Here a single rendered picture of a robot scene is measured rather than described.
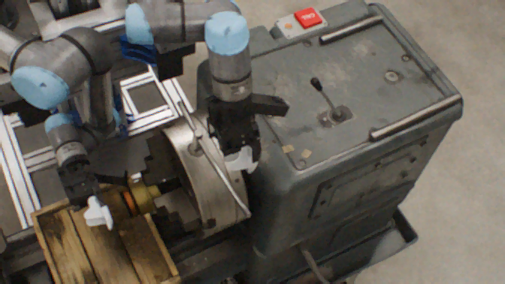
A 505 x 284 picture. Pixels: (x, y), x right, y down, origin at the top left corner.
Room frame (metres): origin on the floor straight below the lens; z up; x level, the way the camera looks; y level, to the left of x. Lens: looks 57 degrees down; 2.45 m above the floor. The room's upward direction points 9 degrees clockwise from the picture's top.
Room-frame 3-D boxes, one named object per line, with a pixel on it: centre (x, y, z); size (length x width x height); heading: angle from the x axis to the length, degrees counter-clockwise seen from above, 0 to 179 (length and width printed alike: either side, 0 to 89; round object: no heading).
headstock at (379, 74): (1.02, -0.19, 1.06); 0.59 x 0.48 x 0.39; 125
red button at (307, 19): (1.22, -0.10, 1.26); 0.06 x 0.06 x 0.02; 35
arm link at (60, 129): (0.84, 0.50, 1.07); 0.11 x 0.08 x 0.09; 35
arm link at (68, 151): (0.77, 0.46, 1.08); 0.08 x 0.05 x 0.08; 125
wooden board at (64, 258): (0.61, 0.36, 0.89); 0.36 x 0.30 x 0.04; 35
